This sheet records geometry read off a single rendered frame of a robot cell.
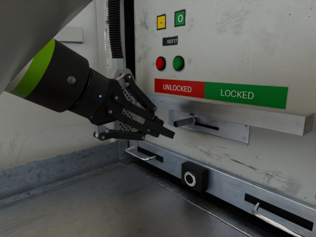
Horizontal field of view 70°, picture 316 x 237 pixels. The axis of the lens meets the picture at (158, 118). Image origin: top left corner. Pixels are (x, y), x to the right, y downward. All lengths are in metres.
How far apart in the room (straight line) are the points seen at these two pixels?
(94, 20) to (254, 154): 0.56
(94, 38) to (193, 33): 0.33
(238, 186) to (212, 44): 0.28
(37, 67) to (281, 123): 0.34
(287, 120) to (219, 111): 0.11
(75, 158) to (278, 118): 0.49
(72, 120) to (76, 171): 0.17
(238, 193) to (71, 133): 0.51
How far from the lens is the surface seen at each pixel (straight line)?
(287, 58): 0.41
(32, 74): 0.31
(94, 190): 0.59
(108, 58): 0.70
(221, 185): 0.50
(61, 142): 0.76
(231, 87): 0.45
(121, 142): 0.71
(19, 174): 0.62
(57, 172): 0.65
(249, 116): 0.40
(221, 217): 0.50
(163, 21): 0.58
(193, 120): 0.51
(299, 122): 0.37
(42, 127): 0.75
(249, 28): 0.44
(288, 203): 0.45
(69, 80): 0.32
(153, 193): 0.56
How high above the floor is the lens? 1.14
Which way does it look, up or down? 13 degrees down
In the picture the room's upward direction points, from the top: straight up
